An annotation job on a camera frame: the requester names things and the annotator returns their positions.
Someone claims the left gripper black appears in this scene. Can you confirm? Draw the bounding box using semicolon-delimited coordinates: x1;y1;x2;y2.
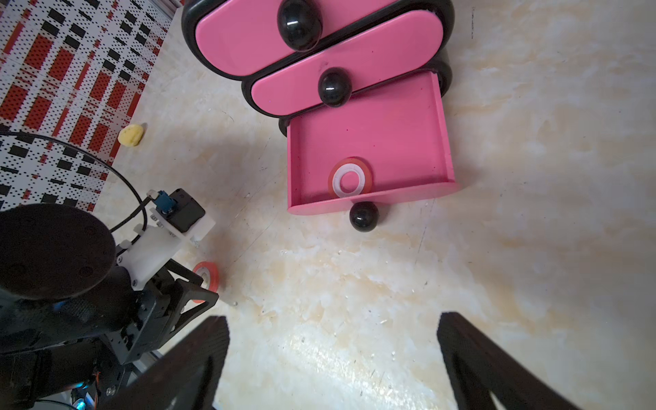
101;259;219;364

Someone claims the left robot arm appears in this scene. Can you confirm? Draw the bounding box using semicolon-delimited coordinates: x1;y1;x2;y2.
1;203;219;409

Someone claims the small yellow foam piece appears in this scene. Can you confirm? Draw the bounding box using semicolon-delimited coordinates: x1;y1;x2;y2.
118;124;145;147

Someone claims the red tape roll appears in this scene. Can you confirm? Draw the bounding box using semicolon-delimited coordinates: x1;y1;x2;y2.
328;157;373;198
193;261;220;293

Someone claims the black drawer cabinet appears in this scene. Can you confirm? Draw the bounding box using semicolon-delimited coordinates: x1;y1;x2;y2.
181;1;455;125

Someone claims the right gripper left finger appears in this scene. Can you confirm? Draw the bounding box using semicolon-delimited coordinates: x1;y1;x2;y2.
101;316;230;409

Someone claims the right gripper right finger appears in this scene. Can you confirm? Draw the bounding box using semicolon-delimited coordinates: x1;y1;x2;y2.
437;312;577;409

